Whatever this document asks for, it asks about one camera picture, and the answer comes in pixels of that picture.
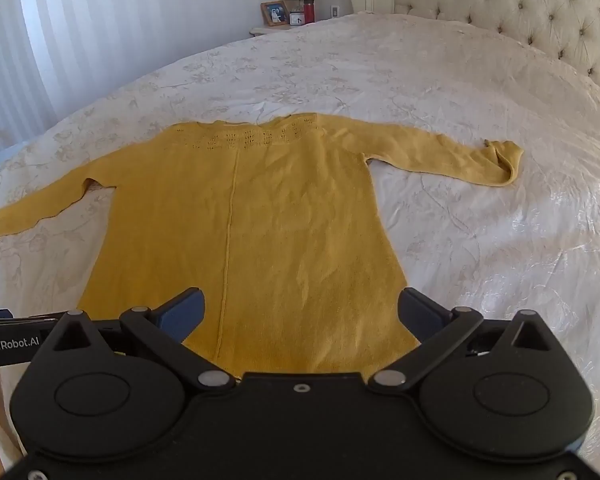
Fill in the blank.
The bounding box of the wooden photo frame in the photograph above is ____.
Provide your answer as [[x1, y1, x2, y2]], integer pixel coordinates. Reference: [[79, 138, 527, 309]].
[[260, 0, 291, 27]]

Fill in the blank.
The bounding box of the yellow knit sweater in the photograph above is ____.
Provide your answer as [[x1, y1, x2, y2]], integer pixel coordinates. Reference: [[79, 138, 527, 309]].
[[0, 112, 524, 381]]

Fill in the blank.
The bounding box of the bed with cream floral bedspread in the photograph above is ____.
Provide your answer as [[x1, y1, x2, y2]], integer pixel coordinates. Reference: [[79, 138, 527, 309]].
[[0, 10, 600, 480]]

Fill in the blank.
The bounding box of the white sheer curtain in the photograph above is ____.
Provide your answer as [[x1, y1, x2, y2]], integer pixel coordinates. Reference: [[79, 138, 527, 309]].
[[0, 0, 151, 161]]

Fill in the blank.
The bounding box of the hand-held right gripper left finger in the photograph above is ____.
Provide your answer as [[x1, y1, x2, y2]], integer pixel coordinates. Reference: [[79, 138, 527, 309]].
[[45, 287, 236, 392]]

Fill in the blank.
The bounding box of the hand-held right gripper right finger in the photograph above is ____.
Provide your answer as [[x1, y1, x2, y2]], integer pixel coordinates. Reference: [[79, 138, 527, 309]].
[[367, 287, 566, 392]]

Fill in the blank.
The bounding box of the white nightstand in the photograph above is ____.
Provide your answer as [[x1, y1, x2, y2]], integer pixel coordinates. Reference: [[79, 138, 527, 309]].
[[250, 22, 301, 39]]

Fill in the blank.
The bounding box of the cream tufted headboard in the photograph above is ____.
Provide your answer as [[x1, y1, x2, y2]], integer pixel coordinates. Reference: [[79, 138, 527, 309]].
[[350, 0, 600, 97]]

